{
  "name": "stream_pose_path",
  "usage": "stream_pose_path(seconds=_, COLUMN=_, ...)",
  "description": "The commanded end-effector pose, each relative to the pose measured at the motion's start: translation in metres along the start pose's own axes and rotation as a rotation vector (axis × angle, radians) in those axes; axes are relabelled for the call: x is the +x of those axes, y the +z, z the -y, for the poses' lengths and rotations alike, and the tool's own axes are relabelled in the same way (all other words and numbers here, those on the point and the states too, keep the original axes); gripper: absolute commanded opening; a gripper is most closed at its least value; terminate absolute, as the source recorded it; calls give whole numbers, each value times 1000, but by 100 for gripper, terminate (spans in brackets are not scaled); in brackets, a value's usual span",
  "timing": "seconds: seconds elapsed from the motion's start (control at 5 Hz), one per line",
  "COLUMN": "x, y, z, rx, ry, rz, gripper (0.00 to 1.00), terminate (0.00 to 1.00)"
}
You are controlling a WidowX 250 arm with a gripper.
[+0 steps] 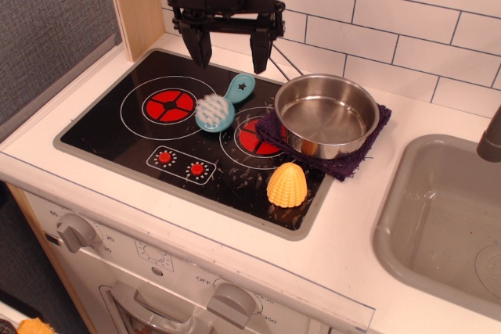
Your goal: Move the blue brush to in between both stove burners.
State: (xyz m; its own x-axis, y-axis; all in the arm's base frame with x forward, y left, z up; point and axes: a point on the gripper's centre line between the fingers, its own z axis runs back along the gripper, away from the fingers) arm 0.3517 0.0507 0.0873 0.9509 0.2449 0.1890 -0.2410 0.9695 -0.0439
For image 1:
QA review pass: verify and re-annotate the gray oven temperature knob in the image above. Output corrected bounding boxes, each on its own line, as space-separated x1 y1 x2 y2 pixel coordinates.
207 283 257 329

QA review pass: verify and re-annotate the purple cloth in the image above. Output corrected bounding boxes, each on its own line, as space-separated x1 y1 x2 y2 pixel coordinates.
255 105 392 181

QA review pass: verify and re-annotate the yellow plastic corn piece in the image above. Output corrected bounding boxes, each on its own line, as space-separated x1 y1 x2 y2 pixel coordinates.
267 163 308 208

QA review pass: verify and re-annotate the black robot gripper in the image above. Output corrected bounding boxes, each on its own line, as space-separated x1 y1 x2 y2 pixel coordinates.
168 0 285 74

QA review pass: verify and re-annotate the black toy stove top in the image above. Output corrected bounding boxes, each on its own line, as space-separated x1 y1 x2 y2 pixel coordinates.
54 49 332 241

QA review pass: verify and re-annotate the gray plastic sink basin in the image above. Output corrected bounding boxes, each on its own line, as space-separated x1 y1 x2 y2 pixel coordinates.
373 135 500 320

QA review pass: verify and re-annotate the gray oven door handle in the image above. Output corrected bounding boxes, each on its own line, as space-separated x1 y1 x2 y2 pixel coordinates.
110 282 216 333

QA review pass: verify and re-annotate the white toy oven front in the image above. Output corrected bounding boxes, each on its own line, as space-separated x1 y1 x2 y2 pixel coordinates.
26 194 374 333

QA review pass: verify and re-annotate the yellow black object on floor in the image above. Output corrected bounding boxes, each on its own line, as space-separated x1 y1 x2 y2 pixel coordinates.
1 318 56 334

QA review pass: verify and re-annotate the wooden post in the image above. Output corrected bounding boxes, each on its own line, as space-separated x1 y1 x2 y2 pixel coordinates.
113 0 165 62

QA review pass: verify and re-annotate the blue brush with white bristles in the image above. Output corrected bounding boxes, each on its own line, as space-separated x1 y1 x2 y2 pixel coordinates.
195 74 255 133

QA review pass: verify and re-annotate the gray faucet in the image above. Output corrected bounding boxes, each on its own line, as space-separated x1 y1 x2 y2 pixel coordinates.
477 106 501 163

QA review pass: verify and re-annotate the stainless steel pot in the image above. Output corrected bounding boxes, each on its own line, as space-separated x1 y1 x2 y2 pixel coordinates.
275 72 380 160

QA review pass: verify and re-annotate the gray timer knob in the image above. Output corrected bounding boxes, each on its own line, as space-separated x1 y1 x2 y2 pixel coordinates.
56 213 96 253

